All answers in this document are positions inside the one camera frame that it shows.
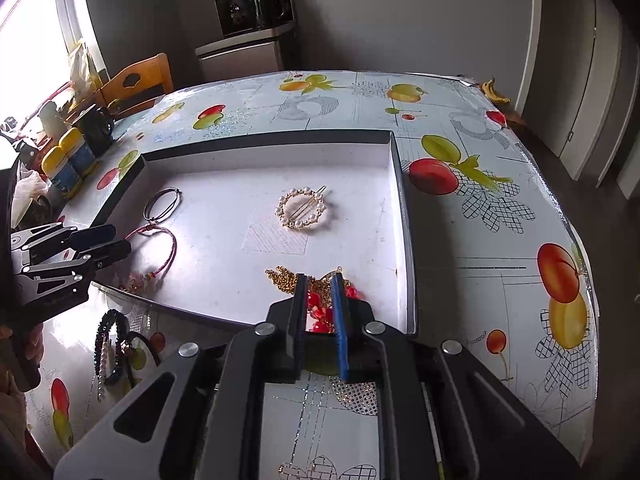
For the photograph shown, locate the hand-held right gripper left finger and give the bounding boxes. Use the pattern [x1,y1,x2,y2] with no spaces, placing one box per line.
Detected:
[54,274,308,480]

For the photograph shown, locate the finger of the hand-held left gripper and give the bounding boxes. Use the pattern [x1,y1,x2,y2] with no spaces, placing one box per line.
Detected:
[15,240,132,287]
[9,222,118,267]

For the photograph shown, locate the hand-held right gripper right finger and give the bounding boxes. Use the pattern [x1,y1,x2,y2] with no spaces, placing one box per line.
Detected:
[330,272,583,480]

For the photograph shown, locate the gold necklace with red beads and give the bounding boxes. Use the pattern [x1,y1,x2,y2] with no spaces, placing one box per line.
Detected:
[265,265,362,335]

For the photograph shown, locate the white tray with black rim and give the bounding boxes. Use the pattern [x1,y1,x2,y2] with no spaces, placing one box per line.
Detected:
[90,130,418,337]

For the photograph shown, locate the person's left forearm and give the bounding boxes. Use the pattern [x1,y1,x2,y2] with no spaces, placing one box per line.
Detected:
[0,360,32,461]

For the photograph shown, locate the person's left hand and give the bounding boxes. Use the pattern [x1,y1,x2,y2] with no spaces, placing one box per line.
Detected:
[0,324,47,378]

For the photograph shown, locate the black beaded headband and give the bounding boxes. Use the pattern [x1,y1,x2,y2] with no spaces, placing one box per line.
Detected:
[95,309,132,386]

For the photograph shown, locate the yellow-capped blue bottle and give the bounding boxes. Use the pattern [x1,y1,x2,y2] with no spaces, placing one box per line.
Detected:
[59,127,98,177]
[41,145,83,200]

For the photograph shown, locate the white plastic bag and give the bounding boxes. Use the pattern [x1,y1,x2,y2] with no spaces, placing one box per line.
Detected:
[10,169,52,228]

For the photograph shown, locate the white pearl hair clip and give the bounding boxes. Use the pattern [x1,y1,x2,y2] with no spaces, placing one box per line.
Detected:
[99,342,111,403]

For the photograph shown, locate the round pearl hair clip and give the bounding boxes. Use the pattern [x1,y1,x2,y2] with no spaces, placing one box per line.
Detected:
[275,185,335,231]

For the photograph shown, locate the black mug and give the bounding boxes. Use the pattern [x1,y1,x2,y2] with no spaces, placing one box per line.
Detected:
[76,105,116,157]

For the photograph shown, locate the wooden chair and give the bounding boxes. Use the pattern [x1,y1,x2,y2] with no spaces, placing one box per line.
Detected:
[97,52,174,120]

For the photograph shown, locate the yellow plastic bag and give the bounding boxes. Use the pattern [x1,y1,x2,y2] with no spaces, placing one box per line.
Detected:
[66,40,101,97]

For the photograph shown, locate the fruit-print tablecloth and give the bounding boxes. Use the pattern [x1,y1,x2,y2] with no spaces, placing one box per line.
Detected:
[24,70,601,480]

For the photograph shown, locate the grey cabinet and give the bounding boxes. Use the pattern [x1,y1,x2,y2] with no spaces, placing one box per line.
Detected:
[195,34,297,84]

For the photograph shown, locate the banana bunch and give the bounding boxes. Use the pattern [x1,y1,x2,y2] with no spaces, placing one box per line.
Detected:
[479,77,512,107]

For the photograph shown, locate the black coffee machine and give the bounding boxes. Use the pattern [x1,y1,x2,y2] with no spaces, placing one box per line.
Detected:
[214,0,296,38]

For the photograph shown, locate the white wardrobe doors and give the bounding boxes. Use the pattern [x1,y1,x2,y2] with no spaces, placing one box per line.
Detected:
[515,0,640,201]

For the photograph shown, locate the thin black cord bracelet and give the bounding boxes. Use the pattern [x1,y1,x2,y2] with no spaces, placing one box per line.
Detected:
[143,187,182,223]

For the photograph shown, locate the pink cord bracelet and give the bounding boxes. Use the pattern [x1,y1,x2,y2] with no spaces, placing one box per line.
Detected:
[117,225,178,295]

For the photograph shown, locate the black hair tie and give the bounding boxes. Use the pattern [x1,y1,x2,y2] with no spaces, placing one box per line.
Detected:
[117,331,162,378]

